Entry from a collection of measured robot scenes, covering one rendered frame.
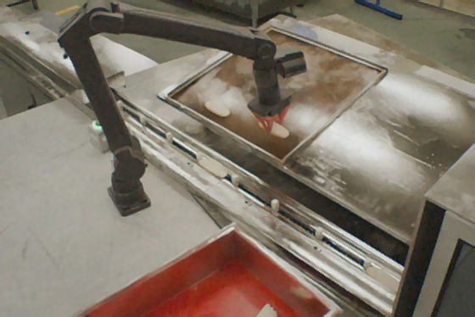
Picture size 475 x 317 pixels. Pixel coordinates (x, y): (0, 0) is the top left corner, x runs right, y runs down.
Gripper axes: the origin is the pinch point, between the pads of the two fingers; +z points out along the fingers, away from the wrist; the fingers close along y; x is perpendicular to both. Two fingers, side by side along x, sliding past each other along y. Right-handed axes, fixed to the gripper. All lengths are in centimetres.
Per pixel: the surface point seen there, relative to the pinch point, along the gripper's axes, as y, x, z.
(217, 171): -16.9, 4.9, 6.5
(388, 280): -15, -49, 6
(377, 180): 5.2, -30.3, 5.0
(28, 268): -71, 13, 2
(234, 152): -5.6, 12.1, 12.3
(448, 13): 333, 114, 146
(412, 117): 30.5, -24.3, 4.6
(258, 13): 175, 204, 105
